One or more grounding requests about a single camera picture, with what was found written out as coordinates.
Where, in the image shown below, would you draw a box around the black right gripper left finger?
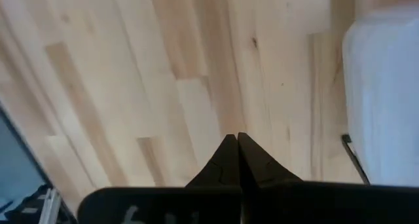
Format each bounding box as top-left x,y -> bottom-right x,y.
77,134 -> 243,224

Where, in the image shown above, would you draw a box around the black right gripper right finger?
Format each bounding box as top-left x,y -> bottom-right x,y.
237,132 -> 419,224

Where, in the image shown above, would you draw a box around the clear plastic basket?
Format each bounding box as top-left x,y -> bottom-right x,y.
341,3 -> 419,187

